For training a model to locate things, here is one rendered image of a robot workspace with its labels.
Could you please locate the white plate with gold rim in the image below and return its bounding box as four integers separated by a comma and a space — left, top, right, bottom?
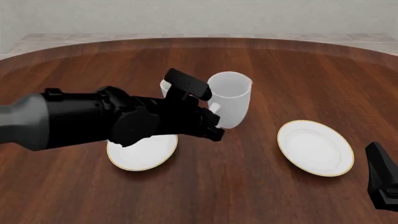
277, 119, 355, 177
106, 133, 179, 172

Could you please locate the small white mug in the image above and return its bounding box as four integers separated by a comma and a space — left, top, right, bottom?
159, 78, 175, 99

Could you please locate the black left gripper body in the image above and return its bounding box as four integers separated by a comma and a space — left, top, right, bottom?
174, 99, 221, 138

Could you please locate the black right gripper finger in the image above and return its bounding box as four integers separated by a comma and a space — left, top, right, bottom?
364, 141, 398, 187

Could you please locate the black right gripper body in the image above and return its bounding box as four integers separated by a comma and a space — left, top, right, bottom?
368, 183, 398, 211

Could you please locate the large white mug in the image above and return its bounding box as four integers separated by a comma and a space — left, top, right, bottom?
206, 71, 252, 130

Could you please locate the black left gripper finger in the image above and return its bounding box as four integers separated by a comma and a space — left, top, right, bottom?
199, 126, 226, 142

